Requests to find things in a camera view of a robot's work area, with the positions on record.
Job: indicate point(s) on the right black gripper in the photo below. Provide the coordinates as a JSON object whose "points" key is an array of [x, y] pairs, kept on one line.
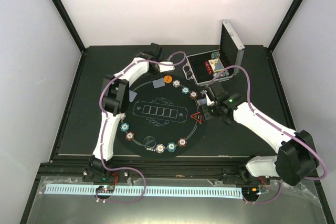
{"points": [[206, 114]]}

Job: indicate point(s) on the blue playing card deck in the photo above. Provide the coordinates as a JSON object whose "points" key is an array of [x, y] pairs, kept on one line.
{"points": [[202, 102]]}

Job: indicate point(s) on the red triangular dealer marker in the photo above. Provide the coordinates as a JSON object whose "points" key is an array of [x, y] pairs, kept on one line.
{"points": [[197, 117]]}

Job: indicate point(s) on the brown chip mat top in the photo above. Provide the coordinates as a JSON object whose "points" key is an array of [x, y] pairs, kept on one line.
{"points": [[193, 95]]}

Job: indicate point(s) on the brown chip mat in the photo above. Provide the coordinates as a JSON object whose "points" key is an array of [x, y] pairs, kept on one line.
{"points": [[193, 95], [129, 136], [182, 142]]}

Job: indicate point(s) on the teal chip mat top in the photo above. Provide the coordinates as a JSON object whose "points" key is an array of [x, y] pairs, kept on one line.
{"points": [[185, 90]]}

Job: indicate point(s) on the teal chip mat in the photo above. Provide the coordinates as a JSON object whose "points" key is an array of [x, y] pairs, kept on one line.
{"points": [[124, 127], [185, 90], [171, 147]]}

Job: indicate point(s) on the brown chip mat bottom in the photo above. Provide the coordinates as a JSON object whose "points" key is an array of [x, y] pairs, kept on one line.
{"points": [[182, 142]]}

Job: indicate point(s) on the white chip mat top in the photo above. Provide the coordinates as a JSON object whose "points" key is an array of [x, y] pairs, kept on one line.
{"points": [[176, 83]]}

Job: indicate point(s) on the teal chip mat bottom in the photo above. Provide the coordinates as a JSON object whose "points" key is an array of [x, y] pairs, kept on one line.
{"points": [[171, 147]]}

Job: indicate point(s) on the orange big blind button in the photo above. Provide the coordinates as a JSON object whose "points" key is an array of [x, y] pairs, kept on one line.
{"points": [[167, 79]]}

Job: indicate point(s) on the blue card mat top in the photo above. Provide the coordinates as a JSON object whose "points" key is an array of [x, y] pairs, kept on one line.
{"points": [[158, 83]]}

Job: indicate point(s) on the white chip mat bottom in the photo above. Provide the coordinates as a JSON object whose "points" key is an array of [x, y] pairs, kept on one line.
{"points": [[160, 148]]}

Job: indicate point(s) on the single blue playing card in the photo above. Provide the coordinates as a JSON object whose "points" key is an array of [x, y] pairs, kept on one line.
{"points": [[132, 95]]}

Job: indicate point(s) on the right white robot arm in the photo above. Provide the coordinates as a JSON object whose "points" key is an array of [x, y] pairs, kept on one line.
{"points": [[293, 160]]}

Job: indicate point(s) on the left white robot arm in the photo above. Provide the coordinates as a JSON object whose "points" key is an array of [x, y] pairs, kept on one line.
{"points": [[113, 103]]}

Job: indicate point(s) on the teal chips case front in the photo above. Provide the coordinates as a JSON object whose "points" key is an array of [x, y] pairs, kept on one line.
{"points": [[221, 75]]}

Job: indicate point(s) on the teal chips case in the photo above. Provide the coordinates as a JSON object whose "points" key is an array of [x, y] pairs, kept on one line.
{"points": [[215, 55], [221, 75]]}

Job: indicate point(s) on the aluminium poker chip case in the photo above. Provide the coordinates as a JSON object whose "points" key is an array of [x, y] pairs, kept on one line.
{"points": [[231, 51]]}

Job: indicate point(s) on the red dice in case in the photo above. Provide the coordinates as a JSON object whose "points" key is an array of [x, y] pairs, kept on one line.
{"points": [[208, 67]]}

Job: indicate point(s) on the round black poker mat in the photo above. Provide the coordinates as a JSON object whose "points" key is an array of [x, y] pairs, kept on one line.
{"points": [[161, 116]]}

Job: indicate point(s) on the boxed card deck in case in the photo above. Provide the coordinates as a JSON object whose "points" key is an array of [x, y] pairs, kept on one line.
{"points": [[216, 65]]}

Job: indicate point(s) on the teal chips case back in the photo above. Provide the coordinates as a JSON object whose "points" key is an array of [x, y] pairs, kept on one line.
{"points": [[215, 55]]}

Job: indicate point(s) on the small circuit board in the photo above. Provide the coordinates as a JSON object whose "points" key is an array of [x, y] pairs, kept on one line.
{"points": [[105, 189]]}

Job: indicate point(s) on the light blue cable duct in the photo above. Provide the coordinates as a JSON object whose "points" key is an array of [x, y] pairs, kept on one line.
{"points": [[149, 191]]}

